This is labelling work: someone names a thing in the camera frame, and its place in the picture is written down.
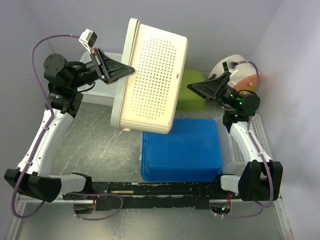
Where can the cream cylinder with orange lid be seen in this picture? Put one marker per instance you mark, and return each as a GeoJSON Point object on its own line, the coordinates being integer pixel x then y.
{"type": "Point", "coordinates": [243, 77]}

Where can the green plastic tray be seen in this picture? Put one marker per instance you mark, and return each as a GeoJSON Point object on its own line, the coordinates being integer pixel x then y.
{"type": "Point", "coordinates": [187, 99]}

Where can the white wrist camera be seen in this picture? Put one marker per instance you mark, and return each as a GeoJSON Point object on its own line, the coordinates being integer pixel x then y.
{"type": "Point", "coordinates": [230, 66]}
{"type": "Point", "coordinates": [88, 39]}

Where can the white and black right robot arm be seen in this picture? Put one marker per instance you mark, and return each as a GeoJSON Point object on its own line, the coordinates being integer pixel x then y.
{"type": "Point", "coordinates": [261, 177]}

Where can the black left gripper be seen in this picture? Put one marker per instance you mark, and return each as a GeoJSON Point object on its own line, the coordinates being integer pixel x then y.
{"type": "Point", "coordinates": [109, 70]}

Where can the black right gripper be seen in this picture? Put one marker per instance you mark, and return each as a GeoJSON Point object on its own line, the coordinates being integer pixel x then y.
{"type": "Point", "coordinates": [212, 87]}

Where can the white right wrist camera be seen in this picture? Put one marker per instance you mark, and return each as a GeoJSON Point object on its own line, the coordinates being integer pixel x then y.
{"type": "Point", "coordinates": [230, 66]}

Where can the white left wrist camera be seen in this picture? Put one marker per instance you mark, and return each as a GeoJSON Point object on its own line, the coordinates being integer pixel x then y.
{"type": "Point", "coordinates": [88, 39]}

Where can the yellow pencil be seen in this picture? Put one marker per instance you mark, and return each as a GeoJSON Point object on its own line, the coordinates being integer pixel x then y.
{"type": "Point", "coordinates": [122, 192]}

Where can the large white plastic tub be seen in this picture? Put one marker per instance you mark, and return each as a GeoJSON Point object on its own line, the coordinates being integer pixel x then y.
{"type": "Point", "coordinates": [101, 93]}

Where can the cream perforated laundry basket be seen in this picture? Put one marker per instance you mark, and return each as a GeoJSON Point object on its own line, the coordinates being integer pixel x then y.
{"type": "Point", "coordinates": [146, 100]}

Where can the white perforated plastic basket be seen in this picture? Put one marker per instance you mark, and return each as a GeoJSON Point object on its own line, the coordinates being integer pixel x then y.
{"type": "Point", "coordinates": [233, 160]}

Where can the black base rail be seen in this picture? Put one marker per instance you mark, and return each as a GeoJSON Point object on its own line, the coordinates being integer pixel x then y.
{"type": "Point", "coordinates": [149, 195]}

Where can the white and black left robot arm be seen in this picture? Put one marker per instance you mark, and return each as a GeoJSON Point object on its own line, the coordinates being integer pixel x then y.
{"type": "Point", "coordinates": [32, 177]}

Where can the blue plastic tub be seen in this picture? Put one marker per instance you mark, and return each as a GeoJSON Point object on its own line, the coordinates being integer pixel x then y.
{"type": "Point", "coordinates": [190, 152]}

